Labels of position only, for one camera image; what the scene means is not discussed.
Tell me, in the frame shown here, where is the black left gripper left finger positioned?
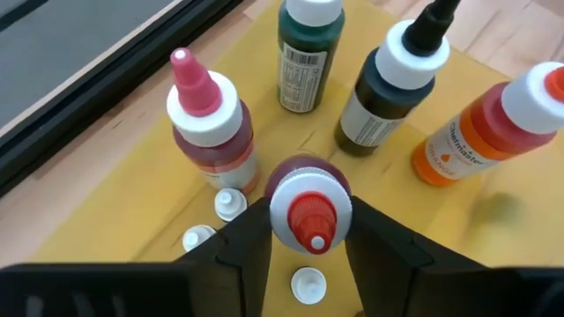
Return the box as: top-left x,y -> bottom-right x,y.
174,196 -> 274,317

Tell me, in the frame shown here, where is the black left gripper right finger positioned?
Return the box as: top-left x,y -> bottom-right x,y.
345,195 -> 490,317

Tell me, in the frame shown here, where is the small brown label bottle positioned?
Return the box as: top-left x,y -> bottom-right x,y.
182,224 -> 218,254

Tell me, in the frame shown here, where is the small dark white-capped bottle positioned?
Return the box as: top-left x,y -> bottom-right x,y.
213,188 -> 249,224

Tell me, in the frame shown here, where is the small orange label bottle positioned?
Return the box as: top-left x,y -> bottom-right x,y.
289,266 -> 329,306

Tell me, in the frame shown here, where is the red cap food coloring bottle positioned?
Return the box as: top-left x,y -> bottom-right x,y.
263,152 -> 354,256

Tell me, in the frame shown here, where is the pink cap food coloring bottle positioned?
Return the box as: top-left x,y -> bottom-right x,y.
165,47 -> 260,195

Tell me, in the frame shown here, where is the orange food coloring bottle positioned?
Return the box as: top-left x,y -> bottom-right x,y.
410,60 -> 564,188

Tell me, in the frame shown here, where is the black cap food coloring bottle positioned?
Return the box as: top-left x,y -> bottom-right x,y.
333,0 -> 463,159

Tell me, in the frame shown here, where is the green food coloring bottle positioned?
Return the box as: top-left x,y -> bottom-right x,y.
276,0 -> 347,114

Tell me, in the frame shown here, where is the yellow plastic tray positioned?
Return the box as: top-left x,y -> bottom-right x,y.
26,0 -> 564,317

